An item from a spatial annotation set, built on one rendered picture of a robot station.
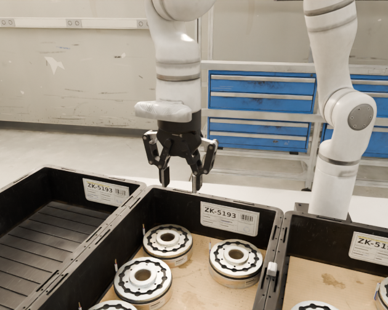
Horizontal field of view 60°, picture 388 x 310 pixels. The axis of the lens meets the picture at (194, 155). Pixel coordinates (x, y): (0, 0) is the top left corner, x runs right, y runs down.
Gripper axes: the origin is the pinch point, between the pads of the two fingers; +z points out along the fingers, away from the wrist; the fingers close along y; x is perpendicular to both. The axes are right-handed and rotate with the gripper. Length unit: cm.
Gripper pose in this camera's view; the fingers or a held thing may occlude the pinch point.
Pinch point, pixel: (180, 181)
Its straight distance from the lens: 62.3
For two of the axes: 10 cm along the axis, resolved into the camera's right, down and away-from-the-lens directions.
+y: -9.3, -1.5, 3.3
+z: 0.0, 9.1, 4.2
